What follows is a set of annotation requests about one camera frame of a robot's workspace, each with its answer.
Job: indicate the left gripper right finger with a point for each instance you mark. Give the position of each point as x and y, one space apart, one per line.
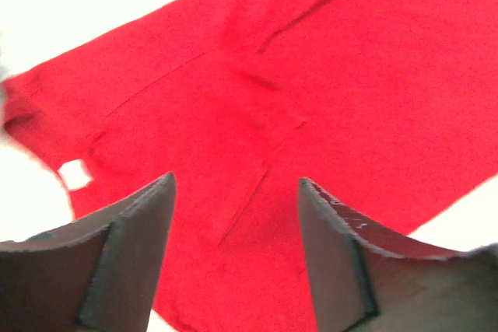
364 276

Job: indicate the red t shirt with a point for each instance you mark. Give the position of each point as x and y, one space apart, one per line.
389 105

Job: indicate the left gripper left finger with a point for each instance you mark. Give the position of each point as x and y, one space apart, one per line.
99 273

